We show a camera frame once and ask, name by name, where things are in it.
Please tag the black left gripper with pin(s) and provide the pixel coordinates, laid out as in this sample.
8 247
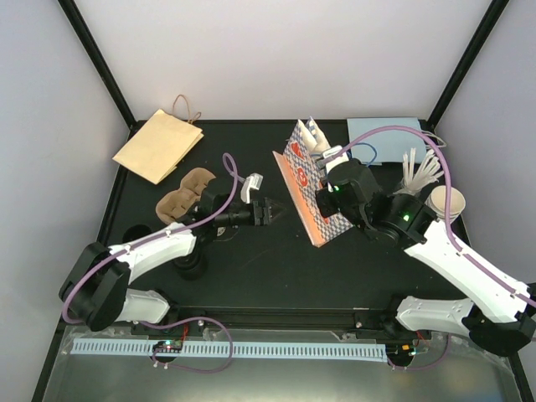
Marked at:
265 219

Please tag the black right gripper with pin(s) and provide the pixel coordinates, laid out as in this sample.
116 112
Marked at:
325 207

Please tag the blue checkered paper bag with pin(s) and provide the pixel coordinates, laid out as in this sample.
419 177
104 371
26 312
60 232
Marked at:
303 178

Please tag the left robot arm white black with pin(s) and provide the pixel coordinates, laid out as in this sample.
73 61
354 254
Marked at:
97 291

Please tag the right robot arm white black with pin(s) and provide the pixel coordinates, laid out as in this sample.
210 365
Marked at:
496 312

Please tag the light blue paper bag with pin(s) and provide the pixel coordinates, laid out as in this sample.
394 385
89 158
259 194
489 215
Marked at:
386 146

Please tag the brown cardboard cup carrier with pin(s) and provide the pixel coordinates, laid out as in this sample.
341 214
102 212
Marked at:
176 203

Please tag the stack of black lids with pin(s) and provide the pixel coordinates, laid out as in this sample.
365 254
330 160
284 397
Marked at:
191 267

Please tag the stack of paper cups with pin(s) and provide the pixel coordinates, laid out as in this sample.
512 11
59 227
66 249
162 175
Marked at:
438 202

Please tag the brown kraft paper bag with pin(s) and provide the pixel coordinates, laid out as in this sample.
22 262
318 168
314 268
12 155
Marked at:
160 144

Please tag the small electronics board right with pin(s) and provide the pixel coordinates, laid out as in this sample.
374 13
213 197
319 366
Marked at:
405 351

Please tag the small electronics board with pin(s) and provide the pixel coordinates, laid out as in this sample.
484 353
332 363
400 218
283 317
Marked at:
167 348
405 351

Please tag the small electronics board left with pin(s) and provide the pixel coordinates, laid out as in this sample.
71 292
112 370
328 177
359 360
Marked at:
167 348

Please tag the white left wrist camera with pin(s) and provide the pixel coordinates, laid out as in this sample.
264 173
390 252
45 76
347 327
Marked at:
250 184

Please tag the light blue slotted cable duct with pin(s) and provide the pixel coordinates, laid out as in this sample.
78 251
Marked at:
261 350

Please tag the right black frame post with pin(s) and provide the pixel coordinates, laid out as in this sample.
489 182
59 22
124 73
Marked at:
485 27

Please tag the black frame post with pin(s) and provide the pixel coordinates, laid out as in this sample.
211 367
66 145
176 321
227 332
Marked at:
86 38
485 27

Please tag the left black frame post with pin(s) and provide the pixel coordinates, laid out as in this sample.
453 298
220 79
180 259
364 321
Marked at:
86 38

